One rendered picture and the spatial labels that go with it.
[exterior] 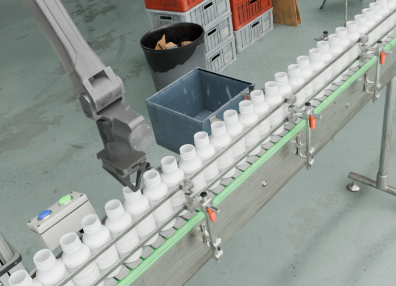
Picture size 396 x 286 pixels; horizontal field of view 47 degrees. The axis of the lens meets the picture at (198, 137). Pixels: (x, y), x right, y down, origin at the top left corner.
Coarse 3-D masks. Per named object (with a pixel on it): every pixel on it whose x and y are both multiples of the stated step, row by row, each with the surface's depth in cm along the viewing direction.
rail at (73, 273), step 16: (368, 32) 162; (272, 112) 131; (256, 144) 130; (240, 160) 126; (192, 176) 112; (176, 192) 110; (80, 240) 101; (112, 240) 99; (144, 240) 106; (96, 256) 96; (128, 256) 104; (32, 272) 95
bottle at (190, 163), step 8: (184, 152) 115; (192, 152) 112; (184, 160) 113; (192, 160) 113; (200, 160) 115; (184, 168) 113; (192, 168) 113; (184, 176) 115; (200, 176) 116; (200, 184) 117
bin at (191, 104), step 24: (192, 72) 194; (216, 72) 190; (168, 96) 188; (192, 96) 199; (216, 96) 197; (240, 96) 173; (168, 120) 176; (192, 120) 164; (216, 120) 164; (168, 144) 186; (192, 144) 173
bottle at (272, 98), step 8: (272, 88) 131; (264, 96) 134; (272, 96) 132; (280, 96) 134; (272, 104) 132; (280, 112) 135; (272, 120) 136; (280, 120) 137; (272, 128) 137; (280, 128) 138
